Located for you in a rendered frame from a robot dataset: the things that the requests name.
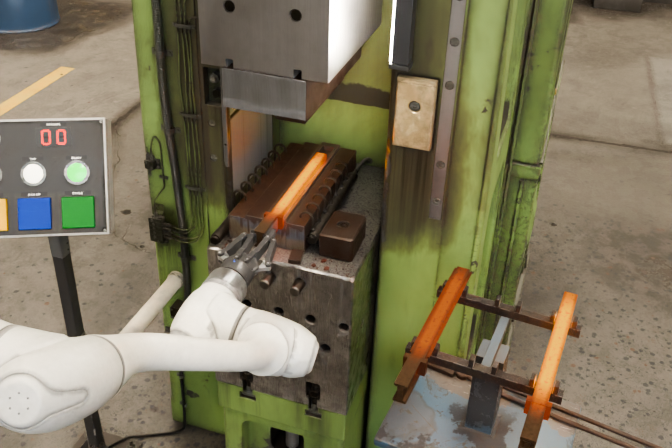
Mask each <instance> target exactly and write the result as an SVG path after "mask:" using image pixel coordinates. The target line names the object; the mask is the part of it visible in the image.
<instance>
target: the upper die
mask: <svg viewBox="0 0 672 448"><path fill-rule="evenodd" d="M360 58H361V47H360V49H359V50H358V51H357V52H356V53H355V54H354V55H353V56H352V57H351V59H350V60H349V61H348V62H347V63H346V64H345V65H344V66H343V67H342V69H341V70H340V71H339V72H338V73H337V74H336V75H335V76H334V78H333V79H332V80H331V81H330V82H329V83H321V82H314V81H308V80H302V79H301V72H300V73H299V74H298V75H297V76H296V77H295V78H289V77H283V76H277V75H271V74H264V73H258V72H252V71H245V70H239V69H233V63H231V64H230V65H229V66H228V67H222V87H223V106H224V107H229V108H235V109H241V110H247V111H252V112H258V113H264V114H270V115H275V116H281V117H287V118H293V119H298V120H304V121H306V120H307V119H308V117H309V116H310V115H311V114H312V113H313V112H314V111H315V109H316V108H317V107H318V106H319V105H320V104H321V102H322V101H323V100H324V99H325V98H326V97H327V96H328V94H329V93H330V92H331V91H332V90H333V89H334V88H335V86H336V85H337V84H338V83H339V82H340V81H341V79H342V78H343V77H344V76H345V75H346V74H347V73H348V71H349V70H350V69H351V68H352V67H353V66H354V64H355V63H356V62H357V61H358V60H359V59H360Z"/></svg>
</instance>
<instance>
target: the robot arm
mask: <svg viewBox="0 0 672 448"><path fill-rule="evenodd" d="M256 228H257V227H255V229H256ZM255 229H254V230H255ZM277 229H278V218H276V220H275V221H274V222H273V224H272V225H271V226H270V228H269V229H268V230H267V232H266V233H265V234H264V235H263V240H262V241H261V242H260V243H259V245H258V246H257V247H256V248H255V249H254V251H253V250H252V251H251V252H250V250H251V248H252V247H253V245H254V243H255V240H256V242H257V234H256V233H255V232H254V230H253V229H252V230H250V234H247V233H246V232H243V233H241V234H240V235H239V236H238V237H237V238H236V239H235V240H234V241H232V242H231V243H230V244H229V245H228V246H227V247H226V248H224V249H222V250H220V251H218V252H217V256H218V262H220V263H221V262H223V263H222V264H221V266H220V267H219V268H217V269H215V270H213V271H212V272H211V274H210V275H209V276H208V278H207V279H206V280H205V281H204V282H203V283H202V285H201V287H200V288H199V289H197V290H195V291H194V292H193V293H192V294H191V295H190V296H189V297H188V298H187V299H186V300H185V302H184V303H183V305H182V306H181V308H180V309H179V311H178V312H177V314H176V316H175V318H174V320H173V322H172V324H171V328H170V334H162V333H126V334H115V335H95V334H92V335H85V336H80V337H70V338H68V337H67V336H66V335H64V334H59V333H53V332H47V331H43V330H38V329H34V328H29V327H25V326H20V325H16V324H12V323H8V322H6V321H3V320H0V426H4V427H5V428H7V429H9V430H12V431H15V432H19V433H24V434H41V433H48V432H52V431H56V430H59V429H62V428H64V427H67V426H69V425H72V424H74V423H76V422H78V421H80V420H82V419H84V418H86V417H87V416H89V415H91V414H93V413H94V412H96V411H97V410H99V409H100V408H101V407H102V406H103V405H104V404H106V403H107V402H108V401H109V400H110V399H111V398H113V397H114V396H115V395H116V394H117V393H118V392H119V391H120V389H121V388H122V387H123V386H124V384H125V383H126V382H127V381H128V380H129V379H130V378H131V377H132V376H133V375H134V374H136V373H139V372H145V371H221V372H243V371H248V372H250V373H252V374H254V375H258V376H275V377H279V376H283V377H287V378H298V377H304V376H305V375H306V374H308V373H310V372H311V371H312V368H313V365H314V362H315V359H316V356H317V352H318V349H319V344H318V342H317V339H316V337H315V336H314V335H313V334H312V333H311V332H310V331H309V330H307V329H306V328H305V327H303V326H302V325H300V324H298V323H296V322H294V321H291V320H289V319H287V318H284V317H282V316H279V315H276V314H273V313H270V312H267V311H264V310H258V309H254V308H251V307H248V306H246V305H244V304H242V303H241V302H242V301H243V299H244V298H245V296H246V295H247V287H248V286H249V284H250V283H251V281H252V279H253V277H254V276H255V275H257V274H258V273H259V272H260V271H266V273H268V274H269V273H271V263H272V260H273V257H274V254H275V251H276V249H277V245H276V239H274V238H275V236H276V230H277ZM267 249H268V250H267ZM266 250H267V253H266V255H265V260H263V262H262V263H261V265H260V266H259V265H258V260H259V259H260V258H261V257H262V255H263V254H264V253H265V252H266ZM237 251H238V252H237ZM236 252H237V253H236ZM249 252H250V254H249ZM235 253H236V254H235ZM234 254H235V255H234Z"/></svg>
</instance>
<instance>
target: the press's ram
mask: <svg viewBox="0 0 672 448"><path fill-rule="evenodd" d="M197 1H198V17H199V33H200V49H201V63H202V64H208V65H214V66H220V67H228V66H229V65H230V64H231V63H233V69H239V70H245V71H252V72H258V73H264V74H271V75H277V76H283V77H289V78H295V77H296V76H297V75H298V74H299V73H300V72H301V79H302V80H308V81H314V82H321V83H329V82H330V81H331V80H332V79H333V78H334V76H335V75H336V74H337V73H338V72H339V71H340V70H341V69H342V67H343V66H344V65H345V64H346V63H347V62H348V61H349V60H350V59H351V57H352V56H353V55H354V54H355V53H356V52H357V51H358V50H359V49H360V47H361V46H362V45H363V44H364V43H365V42H366V41H367V40H368V38H369V37H370V36H371V35H372V34H373V33H374V32H375V31H376V30H377V28H378V27H379V26H380V25H381V19H382V3H383V0H197Z"/></svg>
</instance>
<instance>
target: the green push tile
mask: <svg viewBox="0 0 672 448"><path fill-rule="evenodd" d="M61 205H62V228H63V229H70V228H94V227H95V200H94V196H80V197H62V198H61Z"/></svg>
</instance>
